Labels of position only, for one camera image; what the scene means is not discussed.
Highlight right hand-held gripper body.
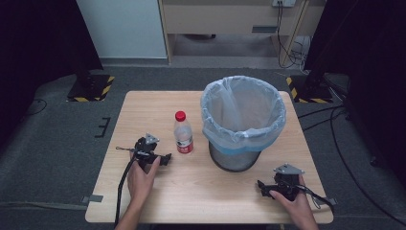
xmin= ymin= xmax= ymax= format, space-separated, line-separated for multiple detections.
xmin=272 ymin=163 xmax=305 ymax=202

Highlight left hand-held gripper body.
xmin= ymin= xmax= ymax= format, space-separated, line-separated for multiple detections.
xmin=133 ymin=132 xmax=161 ymax=171

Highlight clear plastic bottle red cap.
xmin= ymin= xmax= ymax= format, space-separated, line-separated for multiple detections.
xmin=173 ymin=110 xmax=194 ymax=155

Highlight metal mesh trash bin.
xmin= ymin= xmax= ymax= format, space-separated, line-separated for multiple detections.
xmin=208 ymin=141 xmax=262 ymax=173

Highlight person's right hand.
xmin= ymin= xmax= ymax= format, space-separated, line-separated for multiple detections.
xmin=269 ymin=174 xmax=312 ymax=221

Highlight person's left hand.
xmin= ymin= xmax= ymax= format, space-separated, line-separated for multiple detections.
xmin=126 ymin=152 xmax=162 ymax=206

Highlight translucent white bin bag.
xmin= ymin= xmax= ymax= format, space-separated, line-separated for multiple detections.
xmin=199 ymin=75 xmax=287 ymax=157

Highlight black stand base hazard stripes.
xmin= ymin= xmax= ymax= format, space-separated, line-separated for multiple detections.
xmin=66 ymin=73 xmax=116 ymax=103
xmin=285 ymin=74 xmax=335 ymax=104

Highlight black curtain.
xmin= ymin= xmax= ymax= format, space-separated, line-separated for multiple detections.
xmin=304 ymin=0 xmax=406 ymax=188
xmin=0 ymin=0 xmax=104 ymax=145

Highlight light wooden desk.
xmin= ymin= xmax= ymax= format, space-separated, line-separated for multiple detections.
xmin=158 ymin=0 xmax=327 ymax=65

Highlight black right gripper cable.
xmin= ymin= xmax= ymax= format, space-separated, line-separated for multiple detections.
xmin=299 ymin=184 xmax=336 ymax=213

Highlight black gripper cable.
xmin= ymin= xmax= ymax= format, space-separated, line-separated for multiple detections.
xmin=114 ymin=155 xmax=139 ymax=228
xmin=299 ymin=184 xmax=336 ymax=213

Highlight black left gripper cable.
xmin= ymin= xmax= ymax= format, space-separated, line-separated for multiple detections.
xmin=114 ymin=155 xmax=139 ymax=228

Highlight black floor cable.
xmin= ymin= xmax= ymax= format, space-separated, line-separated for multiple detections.
xmin=24 ymin=98 xmax=49 ymax=117
xmin=297 ymin=104 xmax=406 ymax=227

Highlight black hanging cables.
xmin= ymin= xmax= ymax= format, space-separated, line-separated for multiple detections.
xmin=275 ymin=1 xmax=311 ymax=70

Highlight grey wall socket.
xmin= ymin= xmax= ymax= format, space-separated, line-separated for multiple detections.
xmin=271 ymin=0 xmax=297 ymax=9

